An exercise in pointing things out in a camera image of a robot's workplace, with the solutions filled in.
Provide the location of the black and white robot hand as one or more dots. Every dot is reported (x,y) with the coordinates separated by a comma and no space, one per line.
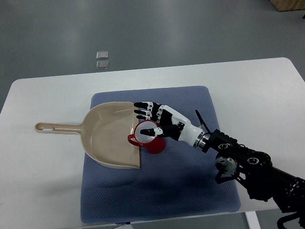
(170,123)

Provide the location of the red cup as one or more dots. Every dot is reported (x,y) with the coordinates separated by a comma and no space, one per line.
(152,144)

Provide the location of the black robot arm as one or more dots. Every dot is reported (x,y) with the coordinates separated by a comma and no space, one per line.
(255,172)

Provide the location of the beige plastic dustpan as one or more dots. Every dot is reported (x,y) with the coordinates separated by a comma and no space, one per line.
(104,133)

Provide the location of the blue-grey fabric mat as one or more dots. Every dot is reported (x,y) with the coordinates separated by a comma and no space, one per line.
(177,182)

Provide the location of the lower metal floor plate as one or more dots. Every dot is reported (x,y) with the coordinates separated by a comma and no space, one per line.
(101,65)

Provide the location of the metal floor plate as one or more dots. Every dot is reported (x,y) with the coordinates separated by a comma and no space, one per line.
(101,65)
(102,55)

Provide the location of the upper metal floor plate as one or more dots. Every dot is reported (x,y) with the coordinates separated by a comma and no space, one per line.
(102,55)

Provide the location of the white table leg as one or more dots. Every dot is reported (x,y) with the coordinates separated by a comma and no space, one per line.
(252,220)

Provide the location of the wooden box corner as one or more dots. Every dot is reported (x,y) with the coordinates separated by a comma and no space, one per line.
(288,5)

